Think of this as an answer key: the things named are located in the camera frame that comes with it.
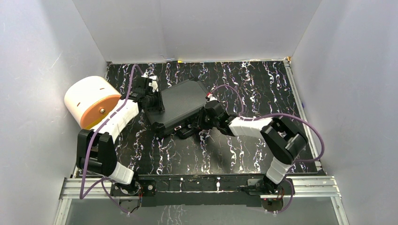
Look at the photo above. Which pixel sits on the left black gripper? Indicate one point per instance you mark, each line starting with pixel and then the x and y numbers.
pixel 154 101

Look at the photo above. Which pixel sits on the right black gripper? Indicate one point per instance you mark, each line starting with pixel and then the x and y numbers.
pixel 202 112

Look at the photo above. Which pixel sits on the black poker set case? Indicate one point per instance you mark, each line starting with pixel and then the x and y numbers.
pixel 182 103

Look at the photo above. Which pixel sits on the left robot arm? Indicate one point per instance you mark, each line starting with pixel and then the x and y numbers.
pixel 96 146

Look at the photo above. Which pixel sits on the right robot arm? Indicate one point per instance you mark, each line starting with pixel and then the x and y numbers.
pixel 283 138

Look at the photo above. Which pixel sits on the white and orange cylinder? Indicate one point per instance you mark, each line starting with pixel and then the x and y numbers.
pixel 90 100

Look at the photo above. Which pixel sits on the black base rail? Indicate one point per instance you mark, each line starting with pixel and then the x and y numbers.
pixel 236 189

